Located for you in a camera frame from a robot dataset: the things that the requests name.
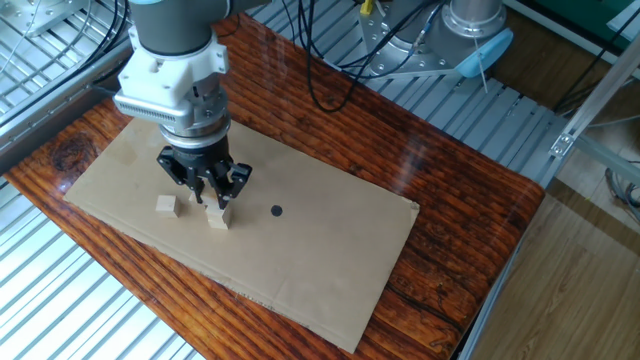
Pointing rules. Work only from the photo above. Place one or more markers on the aluminium frame post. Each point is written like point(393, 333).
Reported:
point(595, 97)

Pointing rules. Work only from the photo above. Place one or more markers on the black round dot mark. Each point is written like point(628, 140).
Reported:
point(276, 210)

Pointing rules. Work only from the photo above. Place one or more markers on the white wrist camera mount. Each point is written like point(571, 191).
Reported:
point(165, 75)

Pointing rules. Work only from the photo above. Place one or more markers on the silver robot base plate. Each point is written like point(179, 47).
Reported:
point(400, 62)

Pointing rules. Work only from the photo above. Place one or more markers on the aluminium frame crossbar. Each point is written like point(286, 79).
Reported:
point(610, 156)

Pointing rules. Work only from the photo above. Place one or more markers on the white zip tie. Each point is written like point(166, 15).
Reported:
point(481, 62)

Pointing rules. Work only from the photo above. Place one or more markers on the brown cardboard sheet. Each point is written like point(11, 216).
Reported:
point(300, 250)

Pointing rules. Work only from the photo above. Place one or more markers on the silver aluminium mounting plate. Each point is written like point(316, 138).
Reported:
point(40, 15)

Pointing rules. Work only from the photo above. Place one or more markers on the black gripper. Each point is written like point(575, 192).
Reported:
point(197, 160)

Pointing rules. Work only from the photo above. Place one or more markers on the yellow connector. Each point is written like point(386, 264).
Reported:
point(366, 7)

